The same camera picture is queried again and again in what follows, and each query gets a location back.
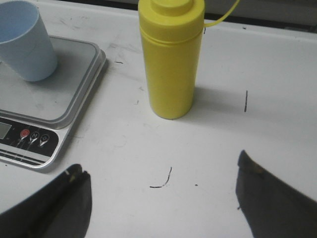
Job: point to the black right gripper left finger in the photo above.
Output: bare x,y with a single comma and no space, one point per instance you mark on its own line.
61,209

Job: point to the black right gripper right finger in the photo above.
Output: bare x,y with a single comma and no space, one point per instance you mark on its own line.
272,208

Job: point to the light blue plastic cup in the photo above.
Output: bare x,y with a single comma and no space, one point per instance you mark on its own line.
25,45

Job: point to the yellow squeeze bottle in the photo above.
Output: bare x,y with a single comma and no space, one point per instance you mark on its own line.
171,34

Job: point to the silver digital kitchen scale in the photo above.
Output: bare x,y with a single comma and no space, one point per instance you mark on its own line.
36,117

